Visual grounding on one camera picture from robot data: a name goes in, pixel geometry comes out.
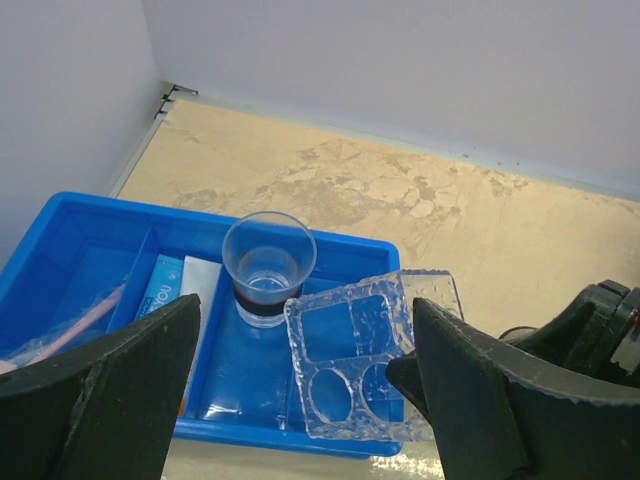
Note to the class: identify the blue plastic bin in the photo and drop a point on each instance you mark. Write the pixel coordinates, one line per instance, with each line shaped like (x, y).
(81, 247)

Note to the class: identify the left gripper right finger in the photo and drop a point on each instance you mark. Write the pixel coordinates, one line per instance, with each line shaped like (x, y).
(498, 412)

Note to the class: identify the white toothpaste tube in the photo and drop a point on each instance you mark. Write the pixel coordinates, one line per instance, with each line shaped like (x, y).
(200, 277)

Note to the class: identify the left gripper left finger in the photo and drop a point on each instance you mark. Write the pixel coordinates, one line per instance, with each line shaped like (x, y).
(105, 409)

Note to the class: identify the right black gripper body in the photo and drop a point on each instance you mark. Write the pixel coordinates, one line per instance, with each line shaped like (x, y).
(585, 335)

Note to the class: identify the pink wrapped toothbrush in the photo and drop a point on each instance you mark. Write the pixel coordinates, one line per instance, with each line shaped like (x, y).
(49, 344)

